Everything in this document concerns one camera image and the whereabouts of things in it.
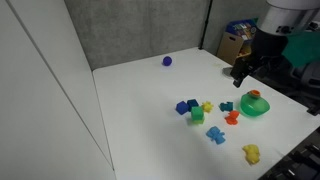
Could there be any orange figure toy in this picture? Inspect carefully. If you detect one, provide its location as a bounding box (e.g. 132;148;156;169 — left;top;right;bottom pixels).
224;110;241;126

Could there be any small orange ring toy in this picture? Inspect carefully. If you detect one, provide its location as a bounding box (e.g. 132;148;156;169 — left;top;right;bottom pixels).
247;89;262;99

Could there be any black vertical pole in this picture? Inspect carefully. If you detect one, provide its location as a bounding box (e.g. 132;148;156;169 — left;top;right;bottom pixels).
198;0;214;51

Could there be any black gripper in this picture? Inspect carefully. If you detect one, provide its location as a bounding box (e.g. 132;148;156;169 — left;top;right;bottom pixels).
229;54;268;89

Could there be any purple ball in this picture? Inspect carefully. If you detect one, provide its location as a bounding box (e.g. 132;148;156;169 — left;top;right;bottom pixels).
162;55;173;67

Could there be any dark teal cube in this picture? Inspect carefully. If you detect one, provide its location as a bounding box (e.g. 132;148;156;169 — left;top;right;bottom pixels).
186;98;200;112

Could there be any grey flat object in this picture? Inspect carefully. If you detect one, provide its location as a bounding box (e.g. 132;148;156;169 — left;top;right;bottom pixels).
222;66;234;78

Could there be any teal figure toy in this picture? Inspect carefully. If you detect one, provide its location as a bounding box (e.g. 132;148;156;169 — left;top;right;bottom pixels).
218;101;235;113

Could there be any yellow figure toy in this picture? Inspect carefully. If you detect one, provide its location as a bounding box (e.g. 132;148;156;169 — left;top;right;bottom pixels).
242;143;261;166

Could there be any blue cube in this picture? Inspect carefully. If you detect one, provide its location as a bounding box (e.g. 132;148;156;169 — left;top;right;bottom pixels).
175;100;190;116

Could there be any light blue figure toy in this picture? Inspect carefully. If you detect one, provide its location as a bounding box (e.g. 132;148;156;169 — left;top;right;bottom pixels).
205;125;227;145

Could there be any toy shelf with colourful bins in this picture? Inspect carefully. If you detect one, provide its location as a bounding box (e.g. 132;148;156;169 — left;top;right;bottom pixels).
216;18;259;67

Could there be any green translucent bowl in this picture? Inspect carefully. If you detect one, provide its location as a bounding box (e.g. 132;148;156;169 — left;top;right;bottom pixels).
239;92;271;118

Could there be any yellow spiky toy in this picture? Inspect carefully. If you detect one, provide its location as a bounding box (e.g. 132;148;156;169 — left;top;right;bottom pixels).
200;100;214;114

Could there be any green cube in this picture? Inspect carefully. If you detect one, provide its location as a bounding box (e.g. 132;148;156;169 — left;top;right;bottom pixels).
190;106;205;121

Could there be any black frame equipment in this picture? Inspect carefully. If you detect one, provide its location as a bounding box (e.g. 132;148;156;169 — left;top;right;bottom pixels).
258;128;320;180

